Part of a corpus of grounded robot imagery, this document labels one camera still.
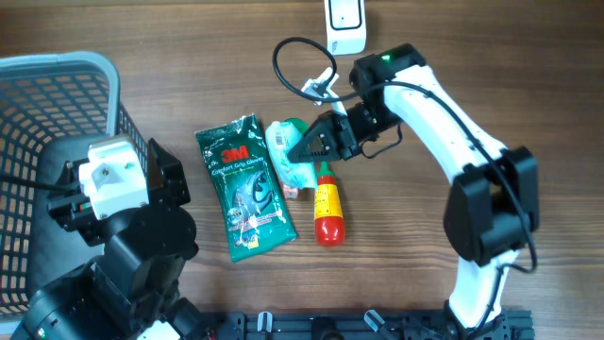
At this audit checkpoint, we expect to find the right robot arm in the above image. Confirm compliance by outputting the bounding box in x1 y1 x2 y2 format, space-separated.
288 43 539 339

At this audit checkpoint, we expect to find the small orange snack packet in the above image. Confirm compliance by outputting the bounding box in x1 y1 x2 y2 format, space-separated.
282 185 299 199

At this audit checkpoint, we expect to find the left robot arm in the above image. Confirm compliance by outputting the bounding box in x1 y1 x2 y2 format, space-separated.
12 135 212 339

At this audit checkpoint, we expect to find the white barcode scanner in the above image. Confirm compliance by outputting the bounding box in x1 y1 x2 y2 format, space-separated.
324 0 367 56

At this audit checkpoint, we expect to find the grey plastic mesh basket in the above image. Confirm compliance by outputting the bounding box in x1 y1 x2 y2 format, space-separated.
1 51 147 336

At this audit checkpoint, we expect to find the teal wet wipes packet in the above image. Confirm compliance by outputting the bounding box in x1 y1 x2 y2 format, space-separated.
264 120 318 191

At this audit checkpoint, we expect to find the red sauce bottle yellow label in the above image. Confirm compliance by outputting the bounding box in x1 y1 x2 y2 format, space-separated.
314 161 345 247

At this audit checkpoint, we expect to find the green lid jar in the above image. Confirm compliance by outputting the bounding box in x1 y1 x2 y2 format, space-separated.
287 117 309 135

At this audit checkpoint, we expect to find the green 3M gloves packet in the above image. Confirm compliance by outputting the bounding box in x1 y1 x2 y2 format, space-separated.
194 114 297 263

